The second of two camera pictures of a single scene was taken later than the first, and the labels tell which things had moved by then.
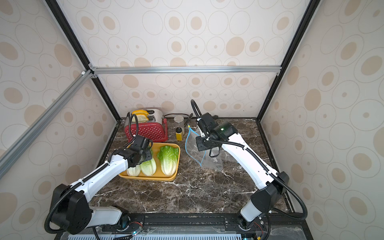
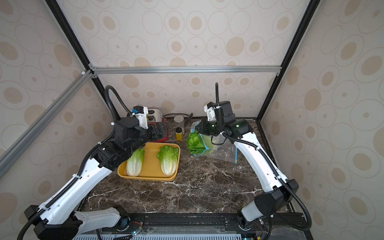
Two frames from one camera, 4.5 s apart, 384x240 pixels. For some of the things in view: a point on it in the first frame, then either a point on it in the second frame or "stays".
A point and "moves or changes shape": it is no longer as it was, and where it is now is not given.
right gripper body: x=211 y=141 to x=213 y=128
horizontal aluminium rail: x=185 y=70 stays
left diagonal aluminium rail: x=15 y=150 stays
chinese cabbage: x=168 y=156 stays
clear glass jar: x=178 y=121 stays
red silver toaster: x=155 y=127 stays
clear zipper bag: x=203 y=157 moves or changes shape
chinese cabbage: x=148 y=167 to x=195 y=143
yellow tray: x=159 y=175 stays
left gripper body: x=146 y=154 to x=148 y=134
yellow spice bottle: x=179 y=133 stays
